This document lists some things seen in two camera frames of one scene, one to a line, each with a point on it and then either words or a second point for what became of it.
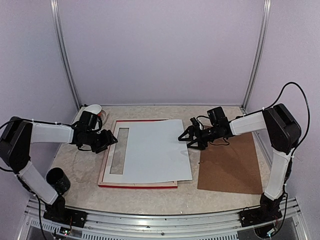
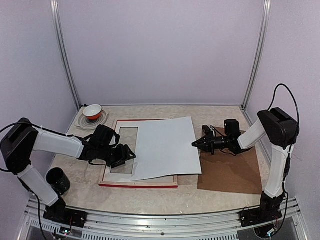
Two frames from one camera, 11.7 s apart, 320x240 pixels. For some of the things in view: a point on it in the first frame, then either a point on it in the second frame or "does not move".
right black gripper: [191, 129] -> [205, 139]
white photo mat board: [142, 158] -> [122, 177]
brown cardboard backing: [230, 164] does not move
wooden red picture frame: [150, 185] does not move
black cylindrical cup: [57, 179] does not move
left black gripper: [105, 144] -> [123, 155]
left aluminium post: [54, 9] does not move
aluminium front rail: [215, 226] does not move
